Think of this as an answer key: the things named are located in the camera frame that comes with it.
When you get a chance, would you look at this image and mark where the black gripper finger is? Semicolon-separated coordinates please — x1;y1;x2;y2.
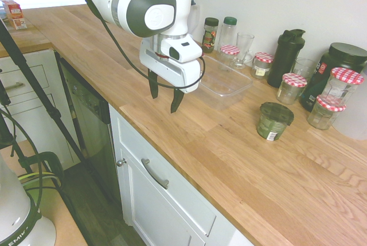
170;87;185;114
147;68;159;100

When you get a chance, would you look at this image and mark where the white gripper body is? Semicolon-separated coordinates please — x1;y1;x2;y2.
139;41;202;94

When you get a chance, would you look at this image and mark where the green cereal cup dark lid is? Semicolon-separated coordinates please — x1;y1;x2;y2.
256;101;295;142

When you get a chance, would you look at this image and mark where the clear plastic container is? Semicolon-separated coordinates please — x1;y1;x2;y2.
197;55;253;111

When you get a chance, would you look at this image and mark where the dark coffee jar black lid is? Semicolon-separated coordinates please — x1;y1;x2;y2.
201;17;220;54

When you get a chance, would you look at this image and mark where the glass jar red checkered lid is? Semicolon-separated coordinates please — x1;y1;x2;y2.
276;72;308;106
319;67;365;106
306;94;347;131
218;44;240;72
251;52;275;80

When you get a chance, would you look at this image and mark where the black dishwasher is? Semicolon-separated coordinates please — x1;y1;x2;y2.
54;52;123;209

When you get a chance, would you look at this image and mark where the clear bottle green lid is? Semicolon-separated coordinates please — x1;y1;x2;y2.
218;16;238;53

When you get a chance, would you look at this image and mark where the tall glass mug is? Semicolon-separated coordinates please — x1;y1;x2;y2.
231;33;255;70

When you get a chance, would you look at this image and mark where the white drawer cabinet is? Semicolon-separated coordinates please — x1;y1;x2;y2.
108;104;253;246

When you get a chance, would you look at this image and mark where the white cabinet with drawers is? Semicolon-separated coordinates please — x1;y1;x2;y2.
0;49;81;172

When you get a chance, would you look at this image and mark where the black shaker bottle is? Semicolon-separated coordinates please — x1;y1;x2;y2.
266;29;306;88

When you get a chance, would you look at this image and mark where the clear glass tumbler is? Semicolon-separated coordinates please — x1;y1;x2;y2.
291;57;317;86

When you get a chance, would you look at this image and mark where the red and white box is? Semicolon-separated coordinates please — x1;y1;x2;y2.
1;0;23;21
7;18;28;31

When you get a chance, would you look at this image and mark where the large black protein tub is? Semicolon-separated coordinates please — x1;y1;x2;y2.
299;42;367;112

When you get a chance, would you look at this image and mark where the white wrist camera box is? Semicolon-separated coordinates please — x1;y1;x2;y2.
161;37;203;64

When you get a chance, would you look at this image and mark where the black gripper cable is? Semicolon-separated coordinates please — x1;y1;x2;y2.
66;0;206;89

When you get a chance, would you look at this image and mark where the silver drawer bar handle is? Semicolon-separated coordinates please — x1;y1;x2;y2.
140;158;170;190

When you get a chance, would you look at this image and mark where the black camera tripod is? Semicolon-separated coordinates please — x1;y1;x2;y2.
0;18;87;172

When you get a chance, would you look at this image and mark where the black floor cable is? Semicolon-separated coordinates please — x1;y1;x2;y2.
0;108;44;215

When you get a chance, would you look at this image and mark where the yellow green cable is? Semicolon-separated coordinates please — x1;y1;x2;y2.
18;170;63;190

